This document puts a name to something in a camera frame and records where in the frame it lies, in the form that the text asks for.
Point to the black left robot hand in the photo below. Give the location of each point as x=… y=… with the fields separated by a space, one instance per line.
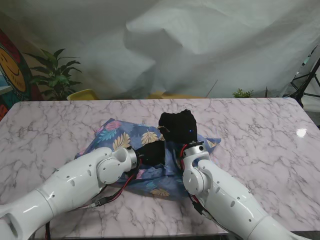
x=153 y=153

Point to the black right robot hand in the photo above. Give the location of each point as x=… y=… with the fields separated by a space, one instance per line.
x=180 y=125

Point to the blue leaf-print pillowcase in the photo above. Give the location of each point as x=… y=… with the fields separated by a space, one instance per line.
x=155 y=180

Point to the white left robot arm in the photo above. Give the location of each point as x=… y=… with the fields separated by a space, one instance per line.
x=62 y=190

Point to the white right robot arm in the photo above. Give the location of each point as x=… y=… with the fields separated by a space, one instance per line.
x=225 y=195

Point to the yellow wooden bench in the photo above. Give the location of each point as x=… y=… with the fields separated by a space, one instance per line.
x=180 y=96

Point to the small green plant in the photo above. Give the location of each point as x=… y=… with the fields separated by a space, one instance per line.
x=242 y=94

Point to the white backdrop sheet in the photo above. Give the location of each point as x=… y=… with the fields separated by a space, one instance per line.
x=175 y=45

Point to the yellow plastic chair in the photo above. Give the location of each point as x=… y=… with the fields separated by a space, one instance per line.
x=81 y=95

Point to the large green potted plant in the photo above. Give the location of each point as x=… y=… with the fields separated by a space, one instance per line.
x=56 y=77

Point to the dark stand with equipment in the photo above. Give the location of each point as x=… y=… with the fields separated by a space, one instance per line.
x=306 y=82

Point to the colourful smiley face board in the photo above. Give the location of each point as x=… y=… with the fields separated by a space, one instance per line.
x=12 y=72

